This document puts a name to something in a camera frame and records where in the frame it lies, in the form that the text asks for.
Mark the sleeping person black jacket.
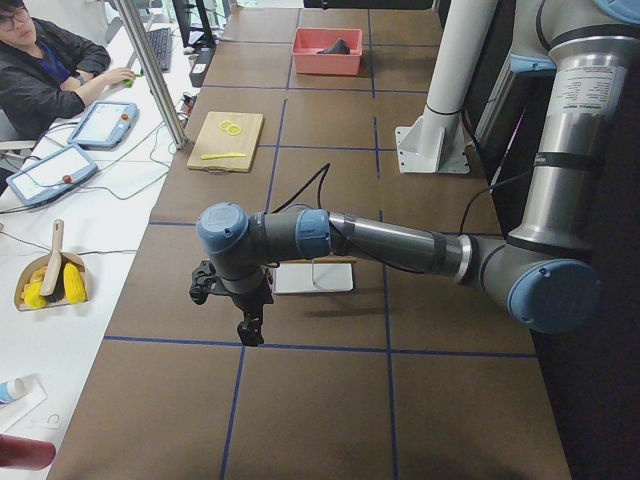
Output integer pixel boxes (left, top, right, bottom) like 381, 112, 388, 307
1, 1, 136, 140

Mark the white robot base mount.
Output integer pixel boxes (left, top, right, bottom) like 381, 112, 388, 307
395, 0, 497, 174

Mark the near teach pendant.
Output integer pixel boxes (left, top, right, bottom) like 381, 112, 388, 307
7, 145, 98, 206

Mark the bamboo cutting board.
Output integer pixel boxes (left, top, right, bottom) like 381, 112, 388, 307
187, 111, 264, 173

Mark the grey wiping cloth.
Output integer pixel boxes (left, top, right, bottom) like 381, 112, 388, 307
317, 38, 351, 55

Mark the green toy object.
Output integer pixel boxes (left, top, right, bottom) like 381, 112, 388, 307
123, 73, 143, 88

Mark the teach pendant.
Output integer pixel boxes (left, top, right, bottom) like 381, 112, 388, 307
7, 145, 98, 206
67, 101, 139, 150

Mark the far teach pendant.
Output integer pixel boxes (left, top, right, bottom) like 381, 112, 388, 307
67, 101, 139, 150

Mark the white blue tube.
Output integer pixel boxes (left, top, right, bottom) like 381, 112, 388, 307
0, 378, 27, 406

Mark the black keyboard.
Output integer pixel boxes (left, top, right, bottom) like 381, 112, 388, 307
146, 27, 173, 72

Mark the red cylinder bottle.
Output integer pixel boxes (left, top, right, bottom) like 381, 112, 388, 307
1, 434, 57, 471

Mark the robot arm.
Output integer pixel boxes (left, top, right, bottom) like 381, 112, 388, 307
189, 1, 639, 346

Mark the wooden handled brush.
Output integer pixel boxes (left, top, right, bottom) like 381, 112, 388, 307
40, 219, 64, 303

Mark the pink plastic bin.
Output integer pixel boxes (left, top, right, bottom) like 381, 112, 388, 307
292, 27, 363, 76

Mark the yellow toy corn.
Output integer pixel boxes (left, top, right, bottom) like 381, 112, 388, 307
63, 262, 88, 304

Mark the yellow plastic knife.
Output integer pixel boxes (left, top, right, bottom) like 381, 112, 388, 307
200, 152, 247, 161

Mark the beige dustpan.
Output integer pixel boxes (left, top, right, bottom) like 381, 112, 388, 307
14, 252, 90, 311

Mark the black power box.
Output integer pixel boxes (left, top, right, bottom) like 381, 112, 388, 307
189, 48, 215, 88

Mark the white rack tray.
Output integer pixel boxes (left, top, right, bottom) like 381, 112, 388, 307
273, 263, 354, 295

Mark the right wooden rack rod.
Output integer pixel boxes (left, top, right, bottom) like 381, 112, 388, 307
311, 256, 357, 264

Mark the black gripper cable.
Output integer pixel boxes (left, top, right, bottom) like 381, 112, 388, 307
272, 162, 332, 214

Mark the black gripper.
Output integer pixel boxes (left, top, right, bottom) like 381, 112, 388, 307
189, 260, 274, 346

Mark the white rack bracket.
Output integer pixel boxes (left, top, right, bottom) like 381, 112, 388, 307
311, 259, 323, 291

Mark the aluminium frame post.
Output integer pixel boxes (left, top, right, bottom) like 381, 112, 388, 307
114, 0, 188, 150

